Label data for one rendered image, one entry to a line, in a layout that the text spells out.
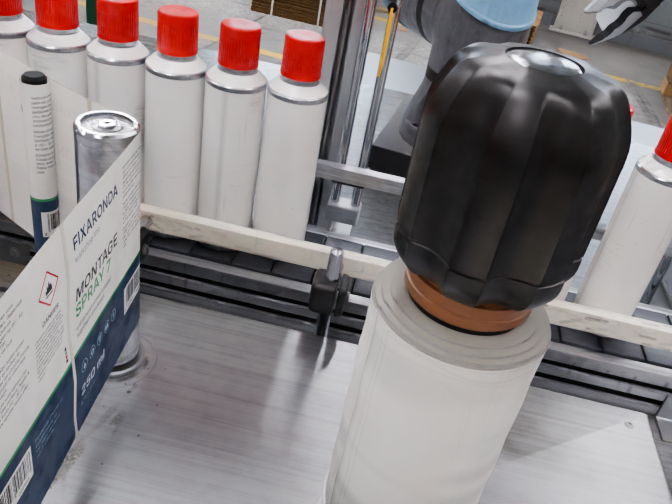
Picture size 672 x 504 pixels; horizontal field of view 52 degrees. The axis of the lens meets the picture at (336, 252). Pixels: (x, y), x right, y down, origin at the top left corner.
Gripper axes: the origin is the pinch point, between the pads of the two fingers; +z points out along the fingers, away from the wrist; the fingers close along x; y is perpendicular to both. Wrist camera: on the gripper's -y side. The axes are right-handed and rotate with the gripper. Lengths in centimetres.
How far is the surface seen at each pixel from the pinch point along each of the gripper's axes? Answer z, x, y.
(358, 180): 44, 44, -32
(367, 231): 47, 28, -27
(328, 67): 40, 47, -20
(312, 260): 51, 46, -38
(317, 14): 25, -203, 286
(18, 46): 61, 65, -16
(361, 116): 39.9, 11.6, 3.0
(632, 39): -171, -375, 250
